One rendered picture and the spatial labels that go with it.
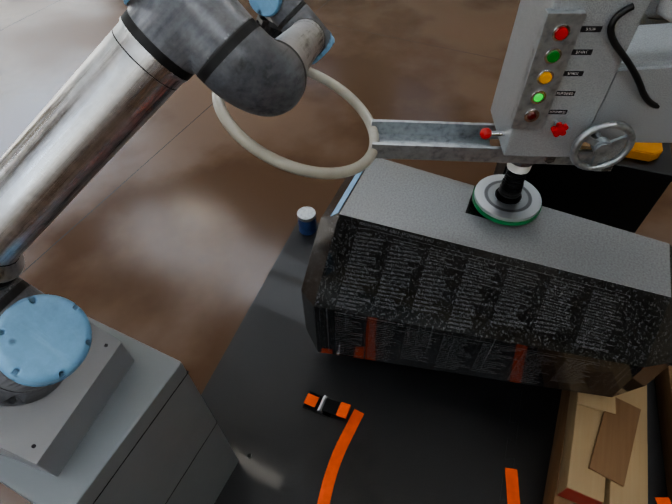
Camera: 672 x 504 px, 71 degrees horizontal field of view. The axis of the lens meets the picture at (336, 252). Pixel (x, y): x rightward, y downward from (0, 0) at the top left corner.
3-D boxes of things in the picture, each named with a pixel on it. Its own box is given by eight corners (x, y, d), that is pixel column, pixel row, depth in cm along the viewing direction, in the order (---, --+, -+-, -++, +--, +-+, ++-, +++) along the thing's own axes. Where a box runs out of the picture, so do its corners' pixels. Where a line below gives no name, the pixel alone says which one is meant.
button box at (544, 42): (540, 122, 120) (583, 7, 98) (542, 129, 118) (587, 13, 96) (508, 122, 120) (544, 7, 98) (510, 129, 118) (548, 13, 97)
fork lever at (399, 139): (593, 133, 145) (601, 119, 141) (615, 174, 132) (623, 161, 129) (370, 125, 146) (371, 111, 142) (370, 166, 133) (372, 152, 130)
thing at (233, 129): (375, 99, 155) (379, 92, 153) (378, 203, 124) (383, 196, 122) (229, 43, 142) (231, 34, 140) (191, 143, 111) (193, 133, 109)
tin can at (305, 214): (295, 231, 259) (293, 215, 249) (305, 220, 265) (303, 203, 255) (310, 238, 256) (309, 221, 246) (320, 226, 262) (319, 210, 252)
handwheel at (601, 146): (608, 150, 129) (633, 101, 118) (620, 174, 123) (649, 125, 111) (552, 149, 130) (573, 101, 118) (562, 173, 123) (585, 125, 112)
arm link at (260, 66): (311, 101, 65) (342, 35, 123) (245, 26, 61) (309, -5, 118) (255, 152, 70) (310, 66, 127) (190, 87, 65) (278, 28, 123)
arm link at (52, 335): (33, 408, 88) (55, 402, 76) (-54, 355, 82) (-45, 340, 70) (89, 342, 98) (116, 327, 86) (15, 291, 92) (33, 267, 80)
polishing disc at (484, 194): (527, 175, 161) (528, 172, 160) (550, 219, 147) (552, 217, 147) (466, 178, 160) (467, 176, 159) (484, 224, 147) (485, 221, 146)
